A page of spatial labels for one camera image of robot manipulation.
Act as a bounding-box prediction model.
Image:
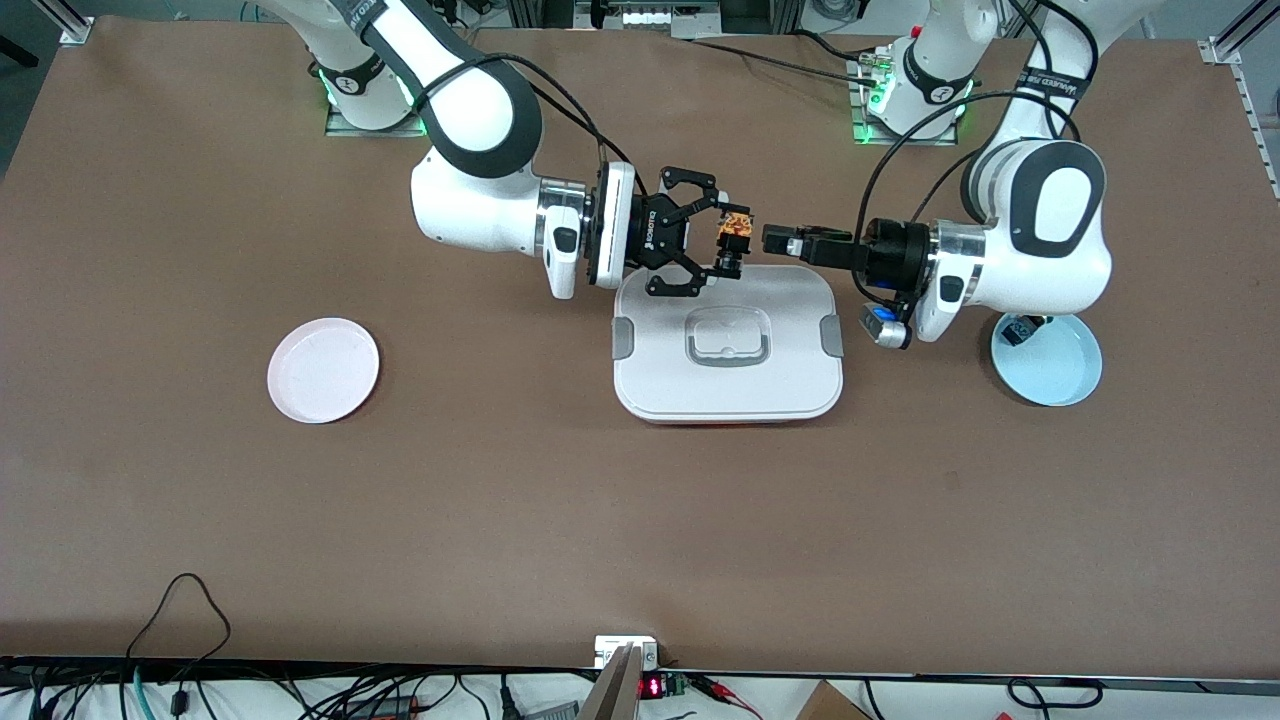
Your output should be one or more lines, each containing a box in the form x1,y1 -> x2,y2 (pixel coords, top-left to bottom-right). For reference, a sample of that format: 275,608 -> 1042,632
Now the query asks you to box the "brown cardboard piece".
795,680 -> 871,720

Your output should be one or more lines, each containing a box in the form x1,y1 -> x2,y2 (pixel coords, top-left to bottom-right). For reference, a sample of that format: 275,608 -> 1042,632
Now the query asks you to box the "light blue round plate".
990,313 -> 1104,408

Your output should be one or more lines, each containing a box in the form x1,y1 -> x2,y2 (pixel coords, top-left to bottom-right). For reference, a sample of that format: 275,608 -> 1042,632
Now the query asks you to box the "grey left arm base plate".
848,55 -> 961,147

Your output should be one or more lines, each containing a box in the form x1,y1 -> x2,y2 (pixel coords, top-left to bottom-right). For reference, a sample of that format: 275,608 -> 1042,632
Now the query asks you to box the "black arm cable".
412,52 -> 641,201
853,88 -> 1083,271

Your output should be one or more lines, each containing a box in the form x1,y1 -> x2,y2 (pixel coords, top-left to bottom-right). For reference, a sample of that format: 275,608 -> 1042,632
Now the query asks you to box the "white lidded lunch box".
612,263 -> 846,426

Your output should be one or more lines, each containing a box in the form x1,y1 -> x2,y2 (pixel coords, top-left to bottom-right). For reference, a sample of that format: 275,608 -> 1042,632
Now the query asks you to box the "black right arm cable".
412,52 -> 641,201

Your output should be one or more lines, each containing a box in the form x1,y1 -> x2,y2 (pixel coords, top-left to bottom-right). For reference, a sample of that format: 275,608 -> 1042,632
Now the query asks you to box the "black looped cable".
125,573 -> 233,666

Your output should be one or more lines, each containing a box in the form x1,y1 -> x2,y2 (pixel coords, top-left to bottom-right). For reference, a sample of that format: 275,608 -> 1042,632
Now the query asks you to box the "aluminium camera pole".
578,643 -> 646,720

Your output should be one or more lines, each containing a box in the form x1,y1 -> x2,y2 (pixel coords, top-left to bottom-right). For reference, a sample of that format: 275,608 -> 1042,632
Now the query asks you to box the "black cable on table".
690,30 -> 883,89

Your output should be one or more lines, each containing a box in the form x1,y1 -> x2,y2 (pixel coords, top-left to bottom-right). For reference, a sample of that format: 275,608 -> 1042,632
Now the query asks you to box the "metal frame with white label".
570,0 -> 726,39

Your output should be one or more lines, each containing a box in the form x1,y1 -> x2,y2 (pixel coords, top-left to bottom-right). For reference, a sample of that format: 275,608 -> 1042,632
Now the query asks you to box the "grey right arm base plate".
325,100 -> 431,138

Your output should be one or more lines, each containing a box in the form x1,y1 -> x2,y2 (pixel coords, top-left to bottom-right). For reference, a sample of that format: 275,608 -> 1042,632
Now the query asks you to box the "white pole bracket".
594,635 -> 660,671

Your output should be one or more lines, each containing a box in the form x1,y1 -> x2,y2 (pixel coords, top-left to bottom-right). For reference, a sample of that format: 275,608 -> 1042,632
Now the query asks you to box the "perforated aluminium side rail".
1238,65 -> 1280,201

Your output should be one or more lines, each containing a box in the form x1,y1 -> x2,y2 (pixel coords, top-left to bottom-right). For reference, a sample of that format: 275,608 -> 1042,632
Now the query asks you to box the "orange push-button switch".
712,203 -> 754,281

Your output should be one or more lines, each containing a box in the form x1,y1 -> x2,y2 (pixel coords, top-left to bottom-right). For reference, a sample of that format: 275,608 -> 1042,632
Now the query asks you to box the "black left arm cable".
853,88 -> 1083,271

